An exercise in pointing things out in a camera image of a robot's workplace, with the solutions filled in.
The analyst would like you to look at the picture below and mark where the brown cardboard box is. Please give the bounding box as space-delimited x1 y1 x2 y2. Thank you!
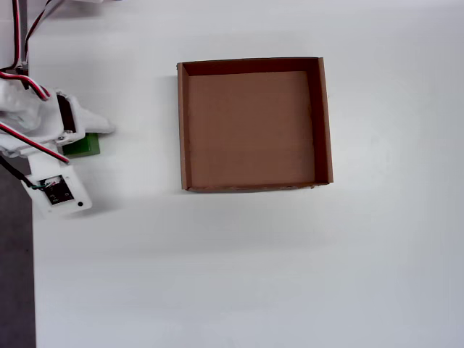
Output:
176 56 334 194

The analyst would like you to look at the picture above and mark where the red white black servo cable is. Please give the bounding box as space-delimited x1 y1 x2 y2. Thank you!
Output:
0 70 52 102
24 0 56 63
12 0 23 70
0 121 72 165

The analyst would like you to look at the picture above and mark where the green cube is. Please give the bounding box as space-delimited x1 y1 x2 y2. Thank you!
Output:
62 132 102 160

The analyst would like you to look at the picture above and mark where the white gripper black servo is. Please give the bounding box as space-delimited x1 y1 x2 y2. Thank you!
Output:
36 87 117 146

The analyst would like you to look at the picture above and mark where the black camera cable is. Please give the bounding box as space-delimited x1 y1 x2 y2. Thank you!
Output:
0 155 50 191

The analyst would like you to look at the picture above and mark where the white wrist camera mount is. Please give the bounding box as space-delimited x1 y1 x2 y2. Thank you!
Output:
20 154 94 220

